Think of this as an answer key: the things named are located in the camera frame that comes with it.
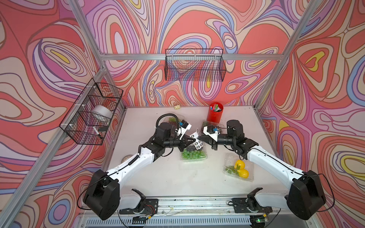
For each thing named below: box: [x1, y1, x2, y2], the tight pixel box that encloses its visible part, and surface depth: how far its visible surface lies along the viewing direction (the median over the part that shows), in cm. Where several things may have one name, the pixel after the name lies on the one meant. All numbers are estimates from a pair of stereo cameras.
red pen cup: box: [206, 101, 224, 124], surface depth 106 cm
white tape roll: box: [91, 104, 114, 119], surface depth 75 cm
